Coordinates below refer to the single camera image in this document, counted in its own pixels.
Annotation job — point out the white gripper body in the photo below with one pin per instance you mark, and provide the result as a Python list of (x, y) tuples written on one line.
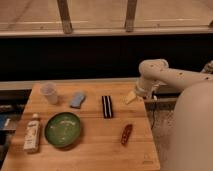
[(145, 87)]

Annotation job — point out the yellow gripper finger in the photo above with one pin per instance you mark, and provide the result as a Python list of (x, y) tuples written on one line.
[(131, 96)]

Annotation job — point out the black white striped eraser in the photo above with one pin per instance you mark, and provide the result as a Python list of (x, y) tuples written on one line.
[(107, 107)]

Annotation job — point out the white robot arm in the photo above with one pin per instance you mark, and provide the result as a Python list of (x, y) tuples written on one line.
[(191, 142)]

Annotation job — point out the white ceramic cup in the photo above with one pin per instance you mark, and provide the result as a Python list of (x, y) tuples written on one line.
[(49, 91)]

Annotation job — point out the red brown chili pepper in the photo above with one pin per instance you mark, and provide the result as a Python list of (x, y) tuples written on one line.
[(126, 133)]

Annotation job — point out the blue sponge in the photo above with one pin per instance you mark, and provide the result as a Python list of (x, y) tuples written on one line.
[(77, 99)]

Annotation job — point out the grey pipe fitting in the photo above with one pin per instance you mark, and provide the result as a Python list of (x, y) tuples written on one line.
[(208, 68)]

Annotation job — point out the green bowl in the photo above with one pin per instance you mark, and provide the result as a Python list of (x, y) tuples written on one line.
[(63, 129)]

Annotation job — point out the white bottle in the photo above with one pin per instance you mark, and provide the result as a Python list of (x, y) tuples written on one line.
[(31, 140)]

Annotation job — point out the right metal post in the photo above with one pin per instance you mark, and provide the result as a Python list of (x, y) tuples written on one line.
[(130, 15)]

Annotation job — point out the metal post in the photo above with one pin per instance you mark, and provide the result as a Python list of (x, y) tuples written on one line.
[(130, 15), (65, 17)]

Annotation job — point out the left metal post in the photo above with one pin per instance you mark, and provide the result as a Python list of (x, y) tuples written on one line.
[(65, 17)]

